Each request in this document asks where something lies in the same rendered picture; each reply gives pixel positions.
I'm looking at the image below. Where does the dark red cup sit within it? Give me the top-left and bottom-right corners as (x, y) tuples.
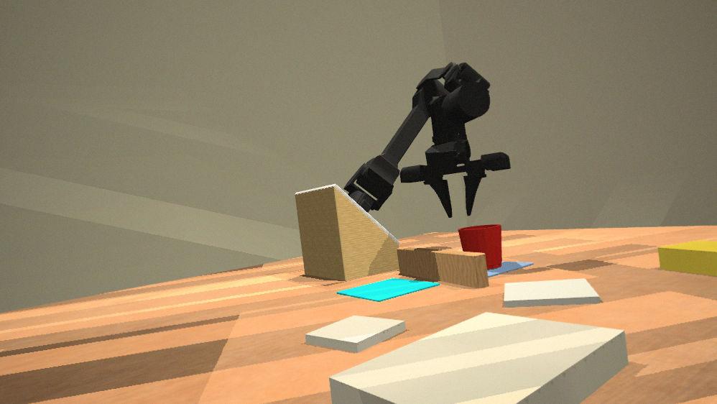
(458, 224), (502, 270)

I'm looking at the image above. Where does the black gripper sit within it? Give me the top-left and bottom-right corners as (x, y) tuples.
(400, 127), (511, 218)

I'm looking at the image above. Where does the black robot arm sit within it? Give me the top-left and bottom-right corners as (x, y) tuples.
(344, 62), (490, 213)

